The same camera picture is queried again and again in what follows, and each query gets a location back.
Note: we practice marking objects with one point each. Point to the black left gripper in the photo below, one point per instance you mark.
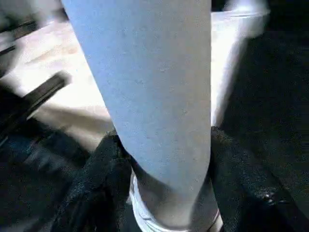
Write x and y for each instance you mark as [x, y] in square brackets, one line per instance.
[31, 135]

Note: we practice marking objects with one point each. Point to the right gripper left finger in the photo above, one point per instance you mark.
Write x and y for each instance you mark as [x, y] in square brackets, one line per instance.
[96, 188]

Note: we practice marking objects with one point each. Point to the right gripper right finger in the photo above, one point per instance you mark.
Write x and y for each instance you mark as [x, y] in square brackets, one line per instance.
[246, 193]

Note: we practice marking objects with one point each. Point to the white plastic table top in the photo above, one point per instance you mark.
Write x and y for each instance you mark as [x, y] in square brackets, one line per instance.
[60, 48]

